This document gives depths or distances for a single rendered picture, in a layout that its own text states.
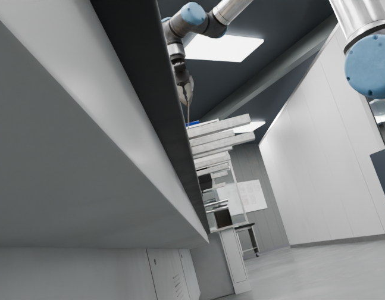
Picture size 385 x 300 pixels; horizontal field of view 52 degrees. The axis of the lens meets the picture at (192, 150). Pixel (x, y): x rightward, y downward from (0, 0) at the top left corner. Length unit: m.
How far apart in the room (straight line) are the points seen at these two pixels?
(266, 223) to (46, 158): 12.14
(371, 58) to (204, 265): 3.35
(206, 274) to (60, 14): 4.04
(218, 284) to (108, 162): 3.96
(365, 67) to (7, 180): 0.95
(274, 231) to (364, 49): 11.49
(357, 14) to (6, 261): 0.98
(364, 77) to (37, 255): 0.84
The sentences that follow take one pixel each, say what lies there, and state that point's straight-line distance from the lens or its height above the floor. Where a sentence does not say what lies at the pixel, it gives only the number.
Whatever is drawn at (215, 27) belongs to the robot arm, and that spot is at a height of 1.30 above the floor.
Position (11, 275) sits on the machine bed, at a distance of 0.52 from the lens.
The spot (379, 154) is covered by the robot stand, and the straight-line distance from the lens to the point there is 1.22.
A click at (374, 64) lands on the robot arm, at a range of 1.08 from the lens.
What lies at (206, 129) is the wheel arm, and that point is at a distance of 1.33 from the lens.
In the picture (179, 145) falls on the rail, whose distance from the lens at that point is 0.61.
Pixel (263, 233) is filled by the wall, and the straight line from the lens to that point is 12.17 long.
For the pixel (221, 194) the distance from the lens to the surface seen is 4.05.
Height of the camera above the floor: 0.46
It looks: 14 degrees up
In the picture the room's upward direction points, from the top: 15 degrees counter-clockwise
